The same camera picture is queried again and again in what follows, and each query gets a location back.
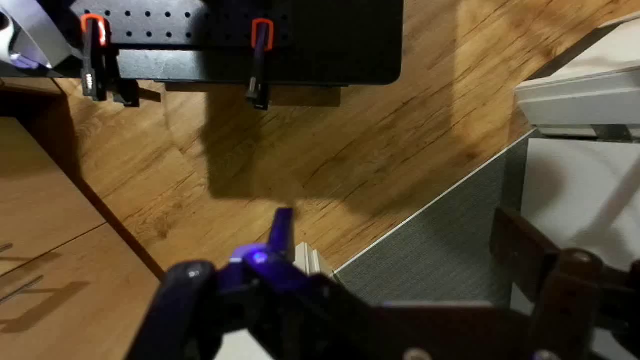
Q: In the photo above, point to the white refrigerator door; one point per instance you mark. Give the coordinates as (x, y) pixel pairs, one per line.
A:
(581, 101)

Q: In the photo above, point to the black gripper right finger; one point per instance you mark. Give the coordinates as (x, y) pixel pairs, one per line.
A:
(573, 301)

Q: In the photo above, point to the white rounded plastic shell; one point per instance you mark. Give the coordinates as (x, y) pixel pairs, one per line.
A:
(32, 30)

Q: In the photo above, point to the light wood kitchen cabinet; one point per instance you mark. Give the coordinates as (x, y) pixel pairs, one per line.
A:
(52, 233)

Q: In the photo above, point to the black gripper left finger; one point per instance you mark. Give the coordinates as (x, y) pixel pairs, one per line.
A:
(266, 292)

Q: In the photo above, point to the black clamp with orange tip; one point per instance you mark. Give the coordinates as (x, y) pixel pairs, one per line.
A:
(261, 66)
(100, 60)

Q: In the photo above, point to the light wood cabinet door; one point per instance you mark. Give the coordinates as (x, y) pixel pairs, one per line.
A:
(92, 307)
(41, 192)

